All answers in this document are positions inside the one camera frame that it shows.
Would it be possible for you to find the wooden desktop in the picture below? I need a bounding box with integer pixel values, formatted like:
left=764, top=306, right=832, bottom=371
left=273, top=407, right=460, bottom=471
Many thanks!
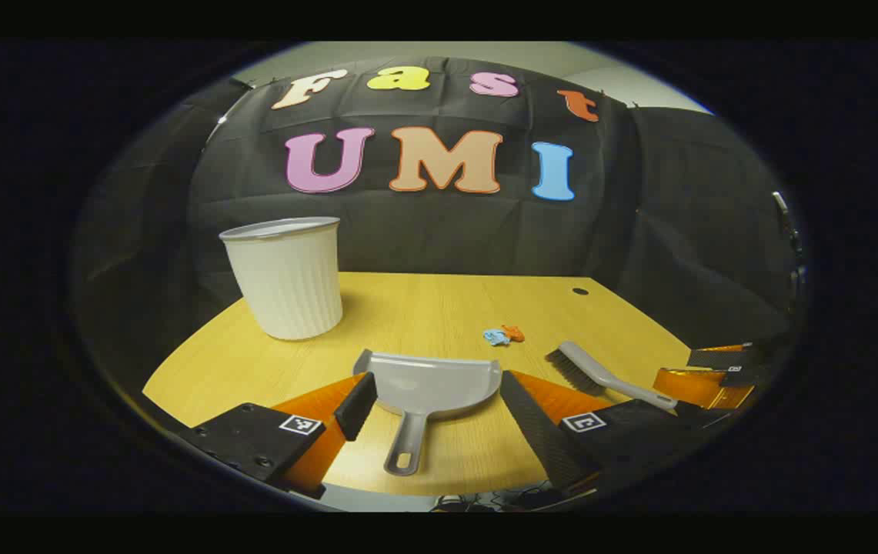
left=142, top=271, right=716, bottom=497

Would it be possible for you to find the white ribbed garbage bin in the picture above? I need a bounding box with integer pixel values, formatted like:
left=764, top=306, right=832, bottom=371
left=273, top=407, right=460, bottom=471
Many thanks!
left=219, top=216, right=344, bottom=342

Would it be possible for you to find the gray plastic dustpan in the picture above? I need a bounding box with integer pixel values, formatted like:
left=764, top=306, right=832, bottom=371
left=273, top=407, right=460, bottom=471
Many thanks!
left=352, top=349, right=502, bottom=477

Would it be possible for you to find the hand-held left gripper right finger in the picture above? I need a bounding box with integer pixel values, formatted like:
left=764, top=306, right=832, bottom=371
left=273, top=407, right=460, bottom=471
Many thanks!
left=499, top=369, right=724, bottom=497

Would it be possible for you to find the metal frame pole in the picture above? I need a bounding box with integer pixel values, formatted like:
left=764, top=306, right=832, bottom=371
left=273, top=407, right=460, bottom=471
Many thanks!
left=771, top=190, right=807, bottom=312

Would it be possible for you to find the small gray broom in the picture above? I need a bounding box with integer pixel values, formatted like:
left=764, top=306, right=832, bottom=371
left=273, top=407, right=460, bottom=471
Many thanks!
left=545, top=341, right=679, bottom=411

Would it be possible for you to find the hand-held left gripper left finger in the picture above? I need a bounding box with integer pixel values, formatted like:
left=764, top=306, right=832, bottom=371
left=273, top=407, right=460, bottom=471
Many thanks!
left=175, top=372, right=378, bottom=499

